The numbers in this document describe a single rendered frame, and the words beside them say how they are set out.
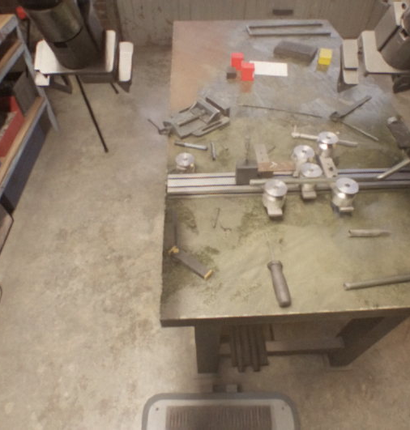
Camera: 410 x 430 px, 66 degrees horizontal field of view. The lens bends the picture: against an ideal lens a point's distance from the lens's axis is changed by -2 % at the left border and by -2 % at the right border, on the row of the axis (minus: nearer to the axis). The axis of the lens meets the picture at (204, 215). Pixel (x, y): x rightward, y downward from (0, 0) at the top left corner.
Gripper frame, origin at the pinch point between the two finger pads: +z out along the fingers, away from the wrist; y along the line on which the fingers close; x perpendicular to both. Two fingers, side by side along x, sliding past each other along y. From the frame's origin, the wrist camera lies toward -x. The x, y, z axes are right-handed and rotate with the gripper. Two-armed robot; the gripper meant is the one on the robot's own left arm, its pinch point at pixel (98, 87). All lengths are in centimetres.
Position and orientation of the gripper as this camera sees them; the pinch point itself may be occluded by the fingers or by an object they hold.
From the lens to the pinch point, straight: 59.7
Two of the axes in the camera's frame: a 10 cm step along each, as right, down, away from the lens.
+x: 0.0, 9.9, -1.6
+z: 0.0, 1.6, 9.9
